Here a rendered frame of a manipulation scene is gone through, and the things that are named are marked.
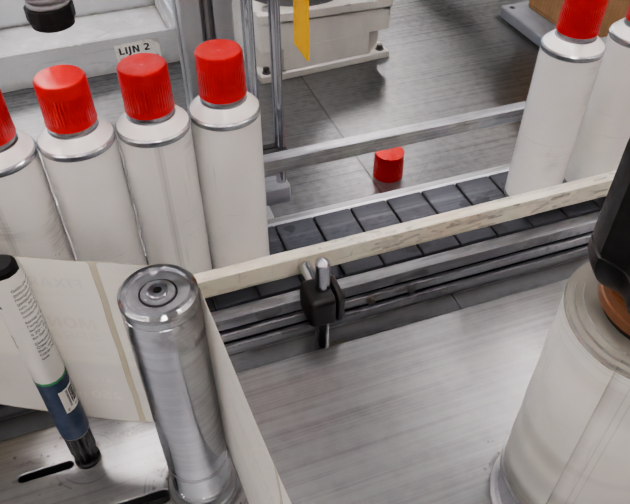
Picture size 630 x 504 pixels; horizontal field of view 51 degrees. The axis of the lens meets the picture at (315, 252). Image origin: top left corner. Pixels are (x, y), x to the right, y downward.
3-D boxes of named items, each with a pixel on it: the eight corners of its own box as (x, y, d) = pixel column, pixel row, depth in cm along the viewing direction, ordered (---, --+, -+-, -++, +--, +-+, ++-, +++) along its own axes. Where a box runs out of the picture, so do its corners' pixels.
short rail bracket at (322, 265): (311, 376, 56) (310, 278, 48) (299, 350, 58) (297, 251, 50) (346, 366, 57) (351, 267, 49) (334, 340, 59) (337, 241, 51)
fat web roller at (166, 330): (176, 526, 42) (114, 338, 29) (162, 463, 45) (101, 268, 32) (245, 502, 43) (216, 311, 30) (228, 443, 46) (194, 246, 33)
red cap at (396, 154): (408, 174, 77) (411, 150, 75) (388, 186, 75) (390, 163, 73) (386, 161, 79) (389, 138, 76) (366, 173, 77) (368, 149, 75)
